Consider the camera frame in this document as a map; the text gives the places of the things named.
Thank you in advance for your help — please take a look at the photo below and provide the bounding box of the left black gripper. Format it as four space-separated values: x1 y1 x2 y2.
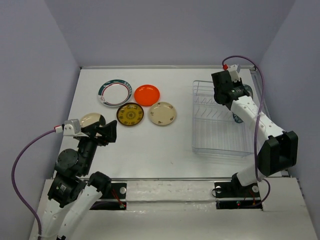
77 118 119 174

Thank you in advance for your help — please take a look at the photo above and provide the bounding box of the beige plate black blot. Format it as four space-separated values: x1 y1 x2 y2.
79 112 101 128

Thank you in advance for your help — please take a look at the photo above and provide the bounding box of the white plate teal lettered rim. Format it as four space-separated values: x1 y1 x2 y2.
243 84 254 98

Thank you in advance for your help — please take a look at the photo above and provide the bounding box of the yellow brown patterned plate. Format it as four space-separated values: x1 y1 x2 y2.
116 102 145 127

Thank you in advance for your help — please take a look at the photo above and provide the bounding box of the orange plate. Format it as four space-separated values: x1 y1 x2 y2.
134 84 160 107

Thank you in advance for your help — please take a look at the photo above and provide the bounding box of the cream floral plate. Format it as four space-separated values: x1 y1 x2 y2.
148 101 178 126

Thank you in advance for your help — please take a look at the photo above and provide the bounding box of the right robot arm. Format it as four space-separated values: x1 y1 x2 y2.
211 70 299 196

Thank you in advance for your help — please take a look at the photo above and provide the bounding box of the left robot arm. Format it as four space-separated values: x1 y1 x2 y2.
37 115 118 240

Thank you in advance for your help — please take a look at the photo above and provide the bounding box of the white plate green rim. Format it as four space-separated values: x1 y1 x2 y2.
97 79 133 108

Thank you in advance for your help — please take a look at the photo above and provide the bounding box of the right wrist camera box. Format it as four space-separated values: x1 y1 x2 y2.
226 64 241 83

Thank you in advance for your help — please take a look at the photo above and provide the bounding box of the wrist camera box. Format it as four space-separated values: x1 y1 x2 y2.
63 119 81 137
226 64 241 83

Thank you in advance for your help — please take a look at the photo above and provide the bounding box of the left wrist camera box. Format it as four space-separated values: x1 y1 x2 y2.
63 119 81 137

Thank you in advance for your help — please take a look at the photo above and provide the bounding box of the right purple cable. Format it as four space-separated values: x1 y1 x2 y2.
221 55 271 208

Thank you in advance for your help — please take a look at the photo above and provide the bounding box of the purple cable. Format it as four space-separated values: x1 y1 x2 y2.
11 126 63 237
221 55 271 208

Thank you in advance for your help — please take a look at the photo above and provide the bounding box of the clear wire dish rack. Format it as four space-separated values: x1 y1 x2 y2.
192 80 254 157

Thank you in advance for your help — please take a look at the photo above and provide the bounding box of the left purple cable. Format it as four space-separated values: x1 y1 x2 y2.
11 126 63 237

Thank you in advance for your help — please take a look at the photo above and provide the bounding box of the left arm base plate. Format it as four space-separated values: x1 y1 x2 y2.
90 182 127 211

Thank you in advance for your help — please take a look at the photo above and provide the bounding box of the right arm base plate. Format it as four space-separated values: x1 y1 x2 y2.
211 181 263 210

